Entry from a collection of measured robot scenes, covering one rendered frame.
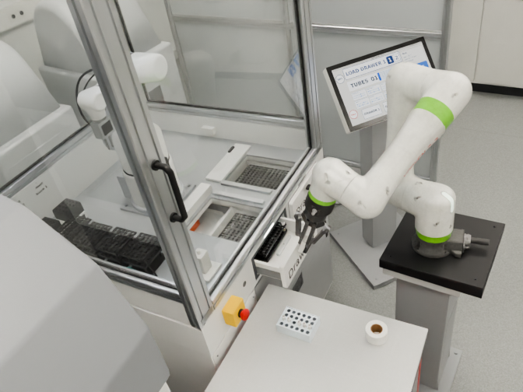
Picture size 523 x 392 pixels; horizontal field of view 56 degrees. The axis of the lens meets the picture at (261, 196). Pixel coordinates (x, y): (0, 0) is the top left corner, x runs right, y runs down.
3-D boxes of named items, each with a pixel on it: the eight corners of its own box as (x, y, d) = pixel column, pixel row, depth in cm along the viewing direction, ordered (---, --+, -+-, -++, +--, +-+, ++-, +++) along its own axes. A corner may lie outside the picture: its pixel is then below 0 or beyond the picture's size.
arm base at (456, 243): (488, 237, 179) (489, 225, 176) (487, 265, 168) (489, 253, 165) (414, 229, 189) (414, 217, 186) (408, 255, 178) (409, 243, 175)
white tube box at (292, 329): (321, 323, 166) (320, 316, 163) (310, 343, 160) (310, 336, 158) (287, 313, 171) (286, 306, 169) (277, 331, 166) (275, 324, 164)
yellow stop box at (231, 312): (248, 312, 164) (244, 298, 160) (238, 328, 159) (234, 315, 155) (235, 307, 166) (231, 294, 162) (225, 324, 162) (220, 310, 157)
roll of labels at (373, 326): (387, 327, 161) (387, 320, 158) (387, 345, 155) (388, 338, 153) (365, 327, 162) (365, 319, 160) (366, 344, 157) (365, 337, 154)
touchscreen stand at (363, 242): (442, 259, 278) (461, 99, 215) (373, 289, 269) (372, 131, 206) (391, 211, 316) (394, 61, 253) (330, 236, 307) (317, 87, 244)
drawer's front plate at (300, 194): (321, 182, 217) (319, 162, 210) (295, 225, 197) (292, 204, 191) (317, 182, 217) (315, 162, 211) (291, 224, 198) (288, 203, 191)
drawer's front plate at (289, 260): (317, 234, 191) (315, 213, 184) (287, 288, 172) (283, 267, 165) (313, 233, 192) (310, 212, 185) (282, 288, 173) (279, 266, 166)
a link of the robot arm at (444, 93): (446, 86, 158) (438, 58, 150) (483, 95, 150) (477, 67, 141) (413, 127, 155) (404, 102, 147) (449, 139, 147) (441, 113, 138)
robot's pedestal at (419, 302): (462, 352, 232) (483, 236, 185) (444, 407, 214) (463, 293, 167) (400, 330, 247) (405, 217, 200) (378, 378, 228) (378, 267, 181)
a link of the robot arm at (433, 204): (422, 213, 186) (425, 172, 175) (460, 230, 176) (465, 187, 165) (401, 230, 181) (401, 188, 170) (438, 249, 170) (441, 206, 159)
